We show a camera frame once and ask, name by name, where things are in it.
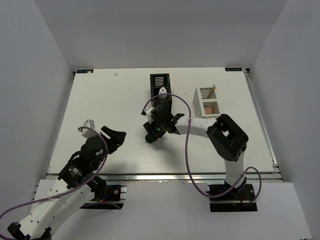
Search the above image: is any green round compact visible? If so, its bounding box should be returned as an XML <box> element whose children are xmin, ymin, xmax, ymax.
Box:
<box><xmin>144</xmin><ymin>134</ymin><xmax>155</xmax><ymax>144</ymax></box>

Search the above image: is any white lotion bottle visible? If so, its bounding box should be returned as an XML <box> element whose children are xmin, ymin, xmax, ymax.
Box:
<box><xmin>158</xmin><ymin>87</ymin><xmax>167</xmax><ymax>99</ymax></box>

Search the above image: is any peach makeup sponge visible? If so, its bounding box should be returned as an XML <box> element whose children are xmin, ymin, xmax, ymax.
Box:
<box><xmin>204</xmin><ymin>106</ymin><xmax>215</xmax><ymax>115</ymax></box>

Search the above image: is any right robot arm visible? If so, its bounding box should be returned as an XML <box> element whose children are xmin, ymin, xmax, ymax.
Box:
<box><xmin>141</xmin><ymin>105</ymin><xmax>249</xmax><ymax>200</ymax></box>

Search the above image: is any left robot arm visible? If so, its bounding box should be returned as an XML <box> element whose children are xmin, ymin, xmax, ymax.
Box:
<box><xmin>7</xmin><ymin>126</ymin><xmax>127</xmax><ymax>240</ymax></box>

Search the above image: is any black slotted organizer box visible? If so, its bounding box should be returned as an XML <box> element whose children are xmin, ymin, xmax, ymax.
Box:
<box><xmin>150</xmin><ymin>73</ymin><xmax>172</xmax><ymax>111</ymax></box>

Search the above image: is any white slotted organizer box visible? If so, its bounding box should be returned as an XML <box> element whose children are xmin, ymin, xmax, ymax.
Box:
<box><xmin>192</xmin><ymin>85</ymin><xmax>221</xmax><ymax>119</ymax></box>

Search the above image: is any left blue table sticker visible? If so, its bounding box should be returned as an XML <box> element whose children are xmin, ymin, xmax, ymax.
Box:
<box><xmin>75</xmin><ymin>69</ymin><xmax>94</xmax><ymax>74</ymax></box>

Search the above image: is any blue table sticker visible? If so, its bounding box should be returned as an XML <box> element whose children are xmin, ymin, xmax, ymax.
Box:
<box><xmin>75</xmin><ymin>69</ymin><xmax>94</xmax><ymax>74</ymax></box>
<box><xmin>224</xmin><ymin>67</ymin><xmax>243</xmax><ymax>72</ymax></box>

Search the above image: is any right blue table sticker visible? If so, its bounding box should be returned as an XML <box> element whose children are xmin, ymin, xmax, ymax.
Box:
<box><xmin>224</xmin><ymin>67</ymin><xmax>243</xmax><ymax>72</ymax></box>

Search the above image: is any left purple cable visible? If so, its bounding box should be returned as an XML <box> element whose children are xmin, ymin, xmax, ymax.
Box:
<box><xmin>0</xmin><ymin>126</ymin><xmax>123</xmax><ymax>226</ymax></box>

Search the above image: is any purple cable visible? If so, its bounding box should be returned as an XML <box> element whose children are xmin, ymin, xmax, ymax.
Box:
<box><xmin>0</xmin><ymin>126</ymin><xmax>123</xmax><ymax>226</ymax></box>
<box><xmin>141</xmin><ymin>93</ymin><xmax>263</xmax><ymax>204</ymax></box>

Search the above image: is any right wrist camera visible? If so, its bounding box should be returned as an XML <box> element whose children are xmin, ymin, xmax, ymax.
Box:
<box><xmin>141</xmin><ymin>106</ymin><xmax>154</xmax><ymax>124</ymax></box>

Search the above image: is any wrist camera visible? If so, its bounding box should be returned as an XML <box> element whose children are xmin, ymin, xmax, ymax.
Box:
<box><xmin>141</xmin><ymin>106</ymin><xmax>154</xmax><ymax>124</ymax></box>
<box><xmin>78</xmin><ymin>119</ymin><xmax>97</xmax><ymax>139</ymax></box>

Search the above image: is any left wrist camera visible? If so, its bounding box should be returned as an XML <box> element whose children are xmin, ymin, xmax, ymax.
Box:
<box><xmin>78</xmin><ymin>119</ymin><xmax>97</xmax><ymax>139</ymax></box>

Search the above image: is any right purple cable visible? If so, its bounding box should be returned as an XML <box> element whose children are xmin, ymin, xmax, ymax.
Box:
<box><xmin>141</xmin><ymin>93</ymin><xmax>263</xmax><ymax>204</ymax></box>

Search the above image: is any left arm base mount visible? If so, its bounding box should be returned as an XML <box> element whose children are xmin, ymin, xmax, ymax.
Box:
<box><xmin>80</xmin><ymin>176</ymin><xmax>127</xmax><ymax>210</ymax></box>

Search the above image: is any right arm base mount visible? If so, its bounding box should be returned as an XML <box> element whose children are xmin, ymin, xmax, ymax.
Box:
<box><xmin>209</xmin><ymin>184</ymin><xmax>258</xmax><ymax>213</ymax></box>

